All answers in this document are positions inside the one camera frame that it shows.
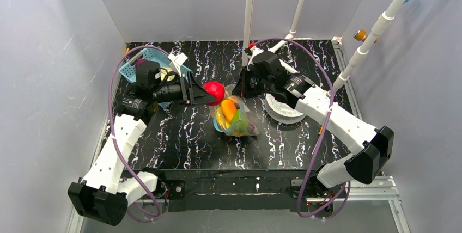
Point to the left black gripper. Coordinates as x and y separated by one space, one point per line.
184 90

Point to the orange knob on wall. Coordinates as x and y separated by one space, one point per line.
360 35

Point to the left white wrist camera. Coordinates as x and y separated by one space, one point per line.
176 63

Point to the yellow banana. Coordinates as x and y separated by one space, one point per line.
221 121

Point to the clear zip top bag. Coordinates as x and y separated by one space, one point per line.
241 106

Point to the red apple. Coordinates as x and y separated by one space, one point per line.
217 90

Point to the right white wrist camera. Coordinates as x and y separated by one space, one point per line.
251 52

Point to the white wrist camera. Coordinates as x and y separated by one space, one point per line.
176 63
251 52

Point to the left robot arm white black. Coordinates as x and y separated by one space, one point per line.
111 186

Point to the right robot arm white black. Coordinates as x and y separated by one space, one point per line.
370 147

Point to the dark purple onion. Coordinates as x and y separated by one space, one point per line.
139 62

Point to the white pvc pipe frame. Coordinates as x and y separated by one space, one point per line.
328 18

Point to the blue plastic basket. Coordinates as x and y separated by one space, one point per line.
130 69

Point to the white cauliflower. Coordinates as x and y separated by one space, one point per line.
167 74

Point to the orange yellow pepper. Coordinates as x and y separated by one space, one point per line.
229 109

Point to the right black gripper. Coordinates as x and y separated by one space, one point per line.
247 86

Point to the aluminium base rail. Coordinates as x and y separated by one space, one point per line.
261 202

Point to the green pepper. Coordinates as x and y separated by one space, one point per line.
239 126

